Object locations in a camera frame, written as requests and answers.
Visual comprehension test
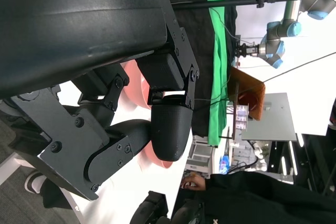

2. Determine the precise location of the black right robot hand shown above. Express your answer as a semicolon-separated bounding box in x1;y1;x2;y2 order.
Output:
130;189;205;224

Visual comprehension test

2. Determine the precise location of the bystander bare hand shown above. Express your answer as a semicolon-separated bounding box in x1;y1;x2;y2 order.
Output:
181;175;208;192

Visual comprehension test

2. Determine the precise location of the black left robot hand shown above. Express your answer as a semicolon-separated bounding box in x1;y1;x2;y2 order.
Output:
0;0;200;201

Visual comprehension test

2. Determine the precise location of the pink plastic bowl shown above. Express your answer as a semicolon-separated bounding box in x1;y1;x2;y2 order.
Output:
143;140;174;169
122;60;153;110

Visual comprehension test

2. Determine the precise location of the bystander black sleeved arm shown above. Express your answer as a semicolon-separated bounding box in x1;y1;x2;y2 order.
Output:
194;171;336;224

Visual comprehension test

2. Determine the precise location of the small printed package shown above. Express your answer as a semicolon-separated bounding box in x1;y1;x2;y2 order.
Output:
235;104;249;130

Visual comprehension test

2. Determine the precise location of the grey flat panel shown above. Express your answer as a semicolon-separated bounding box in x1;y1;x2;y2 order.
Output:
241;92;297;141

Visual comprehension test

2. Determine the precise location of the white striped shoe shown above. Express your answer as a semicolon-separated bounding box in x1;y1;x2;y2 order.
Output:
24;170;48;196

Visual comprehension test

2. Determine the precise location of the green cloth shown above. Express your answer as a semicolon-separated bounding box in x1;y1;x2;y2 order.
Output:
204;0;233;147

